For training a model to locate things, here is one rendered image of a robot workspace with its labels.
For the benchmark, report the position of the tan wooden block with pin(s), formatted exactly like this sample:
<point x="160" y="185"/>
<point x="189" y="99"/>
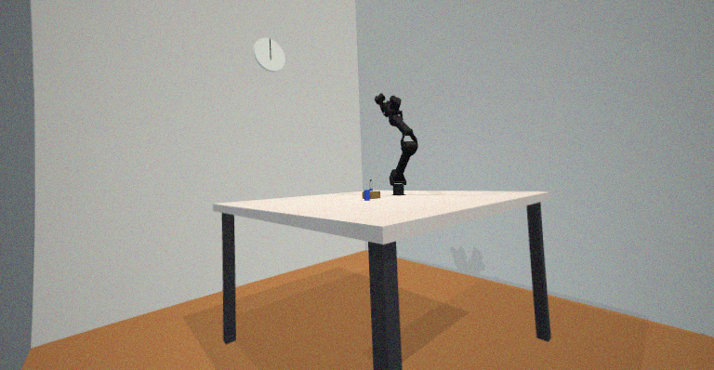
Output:
<point x="373" y="194"/>

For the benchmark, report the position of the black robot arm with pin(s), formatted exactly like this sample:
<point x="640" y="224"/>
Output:
<point x="408" y="147"/>

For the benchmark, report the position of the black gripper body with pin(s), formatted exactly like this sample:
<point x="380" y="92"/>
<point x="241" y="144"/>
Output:
<point x="384" y="106"/>

